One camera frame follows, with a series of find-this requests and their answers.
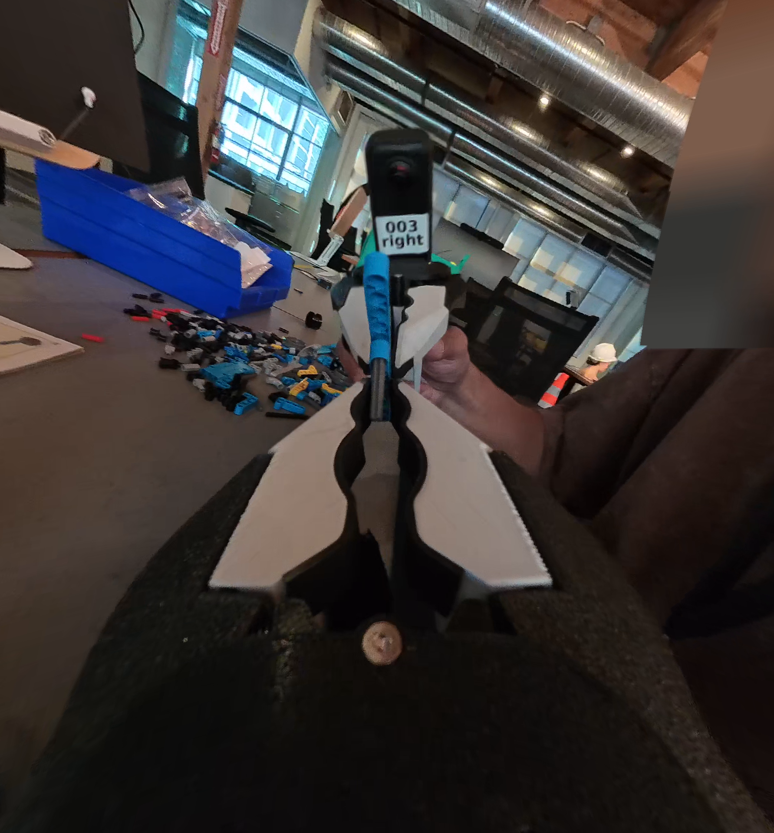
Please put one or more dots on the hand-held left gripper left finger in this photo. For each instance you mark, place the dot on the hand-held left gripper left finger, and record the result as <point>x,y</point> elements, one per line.
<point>276,514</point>

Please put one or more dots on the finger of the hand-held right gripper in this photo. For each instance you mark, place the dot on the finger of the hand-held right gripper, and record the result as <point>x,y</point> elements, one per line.
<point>354,325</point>
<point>422,319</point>

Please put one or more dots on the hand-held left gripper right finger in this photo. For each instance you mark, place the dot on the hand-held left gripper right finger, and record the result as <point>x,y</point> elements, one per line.
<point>478,514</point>

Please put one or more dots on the long blue perforated beam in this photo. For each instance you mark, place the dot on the long blue perforated beam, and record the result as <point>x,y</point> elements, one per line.
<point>377,293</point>

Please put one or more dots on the black axle rod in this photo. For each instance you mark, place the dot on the black axle rod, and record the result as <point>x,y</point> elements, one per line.
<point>378,390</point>

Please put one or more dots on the person's right forearm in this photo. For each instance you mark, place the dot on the person's right forearm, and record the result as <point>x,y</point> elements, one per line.
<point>504,423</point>

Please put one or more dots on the grey desk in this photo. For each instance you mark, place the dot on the grey desk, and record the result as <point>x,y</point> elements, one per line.
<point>100,488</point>

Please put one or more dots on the person's right hand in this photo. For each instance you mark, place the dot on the person's right hand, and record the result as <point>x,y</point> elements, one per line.
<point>448,371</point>

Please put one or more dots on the small black wheel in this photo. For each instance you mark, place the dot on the small black wheel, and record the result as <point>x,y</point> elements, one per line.
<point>314,321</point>

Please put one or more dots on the teal plastic panel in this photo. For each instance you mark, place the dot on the teal plastic panel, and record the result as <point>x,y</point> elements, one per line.
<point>455,263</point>

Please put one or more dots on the black mesh office chair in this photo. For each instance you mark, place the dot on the black mesh office chair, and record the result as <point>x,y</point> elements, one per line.
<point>523,338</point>

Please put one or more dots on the pile of small building bricks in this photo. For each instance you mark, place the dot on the pile of small building bricks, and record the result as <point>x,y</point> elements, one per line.
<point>243,364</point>

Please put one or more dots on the paned window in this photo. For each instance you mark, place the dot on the paned window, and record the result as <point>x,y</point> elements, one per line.
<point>269,130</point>

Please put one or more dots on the orange traffic cone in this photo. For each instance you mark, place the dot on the orange traffic cone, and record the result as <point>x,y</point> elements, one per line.
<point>554,390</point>

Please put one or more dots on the white hard hat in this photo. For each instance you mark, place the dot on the white hard hat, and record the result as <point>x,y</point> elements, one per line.
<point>603,353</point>

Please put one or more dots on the clear plastic bags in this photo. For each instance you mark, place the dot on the clear plastic bags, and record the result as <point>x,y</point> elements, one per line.
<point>191,215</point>

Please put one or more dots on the blue plastic bin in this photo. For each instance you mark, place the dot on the blue plastic bin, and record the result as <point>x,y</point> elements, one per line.
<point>133,247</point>

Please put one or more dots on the small black monitor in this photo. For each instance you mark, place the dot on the small black monitor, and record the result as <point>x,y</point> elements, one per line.
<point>168,136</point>

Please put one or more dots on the person's brown clothing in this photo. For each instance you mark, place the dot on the person's brown clothing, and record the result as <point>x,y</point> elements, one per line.
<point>738,586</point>

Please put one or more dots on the instruction booklet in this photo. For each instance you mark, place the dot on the instruction booklet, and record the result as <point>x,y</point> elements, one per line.
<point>9,345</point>

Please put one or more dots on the light wooden board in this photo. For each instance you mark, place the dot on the light wooden board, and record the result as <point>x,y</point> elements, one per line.
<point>77,156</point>

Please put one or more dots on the black monitor panel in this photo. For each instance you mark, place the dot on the black monitor panel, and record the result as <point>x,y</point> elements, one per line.
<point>55,65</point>

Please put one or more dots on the brown post with red label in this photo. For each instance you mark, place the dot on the brown post with red label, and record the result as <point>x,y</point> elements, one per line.
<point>217,78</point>

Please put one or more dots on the silver ventilation duct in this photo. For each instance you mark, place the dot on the silver ventilation duct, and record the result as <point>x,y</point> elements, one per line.
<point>588,65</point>

